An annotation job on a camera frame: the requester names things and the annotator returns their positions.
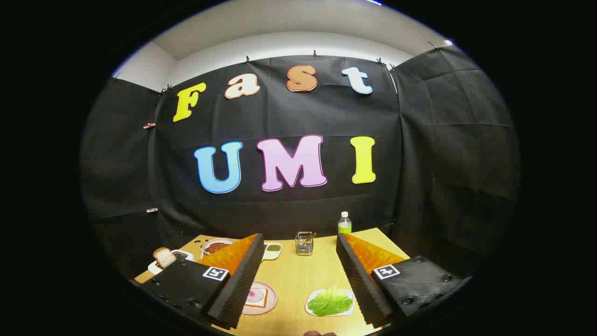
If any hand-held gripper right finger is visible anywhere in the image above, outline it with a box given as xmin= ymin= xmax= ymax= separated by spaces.
xmin=336 ymin=232 xmax=472 ymax=328

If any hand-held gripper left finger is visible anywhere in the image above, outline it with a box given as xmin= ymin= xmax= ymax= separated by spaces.
xmin=140 ymin=232 xmax=265 ymax=329

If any green lettuce leaf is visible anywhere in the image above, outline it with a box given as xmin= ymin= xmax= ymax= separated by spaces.
xmin=308 ymin=285 xmax=354 ymax=316

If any white bread slice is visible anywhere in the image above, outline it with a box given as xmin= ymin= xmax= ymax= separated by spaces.
xmin=245 ymin=288 xmax=269 ymax=308
xmin=153 ymin=247 xmax=177 ymax=269

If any white square plate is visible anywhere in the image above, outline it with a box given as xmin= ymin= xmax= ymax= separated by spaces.
xmin=305 ymin=288 xmax=356 ymax=317

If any pink plate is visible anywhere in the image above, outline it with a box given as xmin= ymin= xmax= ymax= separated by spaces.
xmin=241 ymin=280 xmax=278 ymax=315

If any white round meat plate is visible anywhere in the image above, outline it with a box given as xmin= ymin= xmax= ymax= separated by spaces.
xmin=201 ymin=238 xmax=235 ymax=257

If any metal utensil holder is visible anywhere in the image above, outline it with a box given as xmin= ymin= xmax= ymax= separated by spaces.
xmin=295 ymin=231 xmax=314 ymax=256

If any white toaster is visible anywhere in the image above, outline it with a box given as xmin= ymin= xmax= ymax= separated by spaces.
xmin=148 ymin=250 xmax=194 ymax=276

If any black backdrop cloth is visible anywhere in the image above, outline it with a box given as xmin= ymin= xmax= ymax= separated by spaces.
xmin=79 ymin=44 xmax=521 ymax=280

